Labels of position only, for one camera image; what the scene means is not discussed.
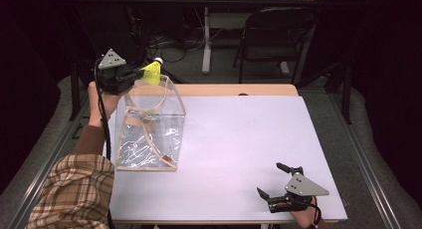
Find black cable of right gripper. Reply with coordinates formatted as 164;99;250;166
308;195;322;229

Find wooden table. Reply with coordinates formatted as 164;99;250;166
105;83;348;226

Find tangle of floor cables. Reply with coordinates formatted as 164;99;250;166
144;24;207;64

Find white table mat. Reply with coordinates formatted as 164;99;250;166
106;95;348;223

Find yellow shuttlecock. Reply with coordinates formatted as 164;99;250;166
138;57;164;87

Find black folding chair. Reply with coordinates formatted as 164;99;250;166
232;7;318;86

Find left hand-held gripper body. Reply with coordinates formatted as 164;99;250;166
95;48;137;95

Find person's right hand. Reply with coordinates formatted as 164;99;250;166
288;196;322;229

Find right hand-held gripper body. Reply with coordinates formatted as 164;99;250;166
268;166;330;214

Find clear plastic bag beige trim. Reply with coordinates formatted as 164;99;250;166
113;74;187;173

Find metal floor rail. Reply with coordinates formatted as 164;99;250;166
327;89;403;229
0;89;98;229

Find white-legged background desk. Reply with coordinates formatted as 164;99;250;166
182;0;328;76

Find person's left hand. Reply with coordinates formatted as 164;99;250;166
87;81;129;128

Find black metal stand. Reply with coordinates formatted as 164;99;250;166
69;60;101;121
294;60;353;125

